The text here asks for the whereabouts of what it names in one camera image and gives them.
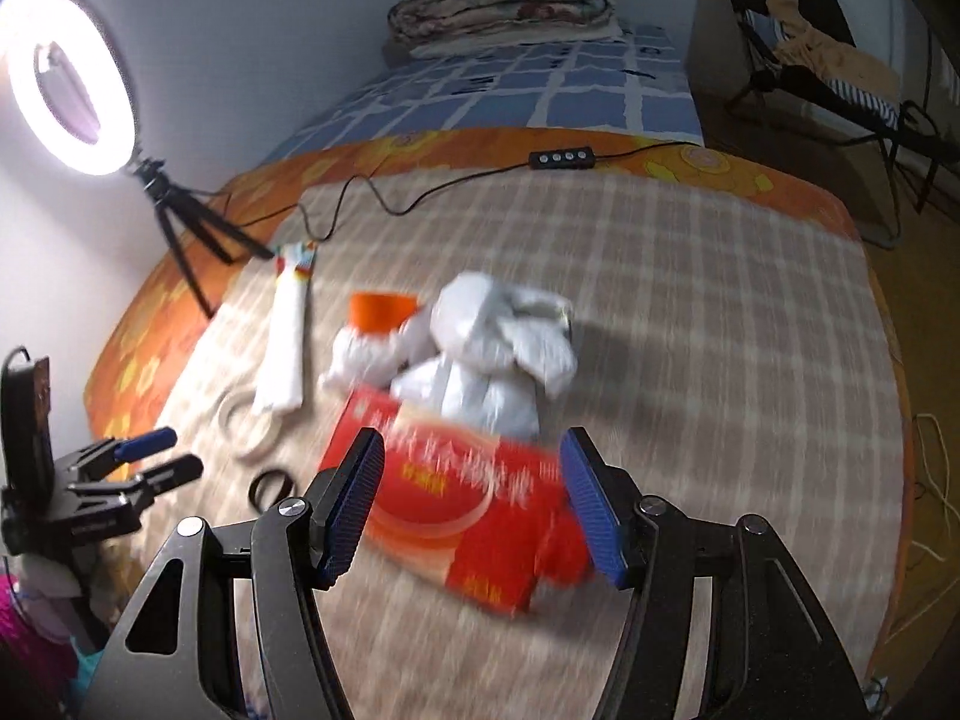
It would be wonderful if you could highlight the white tube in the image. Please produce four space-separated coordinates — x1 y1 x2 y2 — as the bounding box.
251 238 320 418

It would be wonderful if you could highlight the beige plaid fringed blanket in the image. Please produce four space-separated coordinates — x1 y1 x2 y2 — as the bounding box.
135 163 902 720

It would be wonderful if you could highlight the white plastic bag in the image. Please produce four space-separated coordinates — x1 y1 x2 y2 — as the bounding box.
390 270 579 445

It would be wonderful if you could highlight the orange floral bedsheet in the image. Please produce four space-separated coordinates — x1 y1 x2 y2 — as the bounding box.
82 127 914 665

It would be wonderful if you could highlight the white ring light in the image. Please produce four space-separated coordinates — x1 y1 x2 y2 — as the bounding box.
4 0 141 178

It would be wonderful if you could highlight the red cardboard box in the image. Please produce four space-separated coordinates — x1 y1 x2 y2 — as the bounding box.
319 382 602 617

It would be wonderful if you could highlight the striped cloth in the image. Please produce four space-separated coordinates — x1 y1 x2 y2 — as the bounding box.
825 75 902 130

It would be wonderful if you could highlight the tan garment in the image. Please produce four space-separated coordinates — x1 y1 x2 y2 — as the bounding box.
765 0 901 103

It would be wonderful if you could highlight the black folding chair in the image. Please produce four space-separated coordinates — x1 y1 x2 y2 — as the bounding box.
709 0 960 250

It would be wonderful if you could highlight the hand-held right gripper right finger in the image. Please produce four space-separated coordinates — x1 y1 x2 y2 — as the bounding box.
559 426 875 720

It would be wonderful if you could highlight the orange plastic cup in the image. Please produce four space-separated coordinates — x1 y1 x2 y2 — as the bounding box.
349 292 418 336

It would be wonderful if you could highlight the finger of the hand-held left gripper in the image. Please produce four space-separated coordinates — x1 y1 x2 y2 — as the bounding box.
56 426 179 477
67 454 203 518

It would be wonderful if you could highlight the white floor cable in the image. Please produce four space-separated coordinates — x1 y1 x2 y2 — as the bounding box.
910 412 952 565

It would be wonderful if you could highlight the white tape roll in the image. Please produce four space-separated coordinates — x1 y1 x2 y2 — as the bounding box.
220 390 285 460

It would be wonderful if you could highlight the teal cloth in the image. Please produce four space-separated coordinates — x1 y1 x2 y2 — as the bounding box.
70 636 104 687

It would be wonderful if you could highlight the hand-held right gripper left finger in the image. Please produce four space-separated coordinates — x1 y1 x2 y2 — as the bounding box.
79 426 387 720

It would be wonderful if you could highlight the black ring light cable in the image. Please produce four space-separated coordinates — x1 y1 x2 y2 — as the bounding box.
202 139 698 242

